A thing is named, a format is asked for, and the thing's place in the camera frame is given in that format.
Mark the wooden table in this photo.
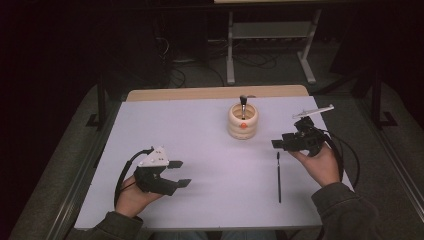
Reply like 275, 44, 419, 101
125, 84, 309, 103

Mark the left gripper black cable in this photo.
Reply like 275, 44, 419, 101
114, 148, 154, 209

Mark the person's left hand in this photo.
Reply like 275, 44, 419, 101
114, 175, 164, 218

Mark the thin black makeup brush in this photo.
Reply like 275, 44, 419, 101
276, 151, 282, 204

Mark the cream ribbed brush holder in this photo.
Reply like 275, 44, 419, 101
227, 102, 260, 140

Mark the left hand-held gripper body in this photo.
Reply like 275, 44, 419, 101
133, 145, 179, 197

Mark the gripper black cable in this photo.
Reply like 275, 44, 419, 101
114, 148, 154, 209
318, 129, 361, 191

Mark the thick black makeup brush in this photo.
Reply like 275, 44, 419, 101
239, 94, 249, 121

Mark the black metal stand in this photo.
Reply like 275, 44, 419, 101
370, 71, 398, 130
85, 78, 108, 131

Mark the white table board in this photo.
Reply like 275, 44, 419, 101
73, 95, 355, 231

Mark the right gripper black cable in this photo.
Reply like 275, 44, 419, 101
318, 129, 361, 191

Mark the person's right hand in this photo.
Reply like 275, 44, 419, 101
288, 143, 341, 188

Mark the white metal table frame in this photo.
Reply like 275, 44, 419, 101
226, 9, 323, 86

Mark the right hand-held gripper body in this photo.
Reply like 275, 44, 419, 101
282, 104, 335, 158

